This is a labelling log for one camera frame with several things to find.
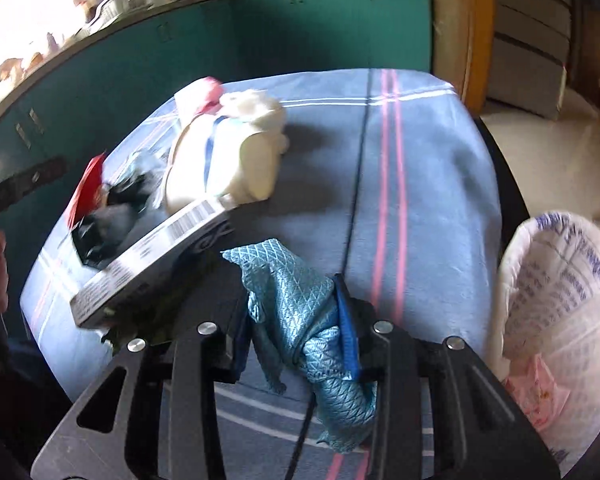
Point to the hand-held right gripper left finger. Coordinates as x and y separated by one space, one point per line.
237 347

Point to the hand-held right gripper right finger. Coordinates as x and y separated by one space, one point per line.
348 322

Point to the teal quilted cloth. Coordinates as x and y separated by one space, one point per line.
295 310

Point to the crushed white paper cup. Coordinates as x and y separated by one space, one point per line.
190 170

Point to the white printed plastic bag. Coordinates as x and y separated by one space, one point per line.
560 280

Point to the red packet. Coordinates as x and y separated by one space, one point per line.
87 185

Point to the grey cardboard box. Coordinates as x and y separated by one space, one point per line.
150 265

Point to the blue plaid tablecloth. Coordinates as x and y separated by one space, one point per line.
430 185

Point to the pink tissue pack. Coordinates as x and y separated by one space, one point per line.
200 95

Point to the white dish rack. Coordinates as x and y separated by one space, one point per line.
115 7

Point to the pink crumpled paper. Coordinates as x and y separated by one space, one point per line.
537 390

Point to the grey refrigerator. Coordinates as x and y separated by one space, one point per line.
530 35

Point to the wooden door frame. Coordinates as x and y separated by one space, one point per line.
460 25

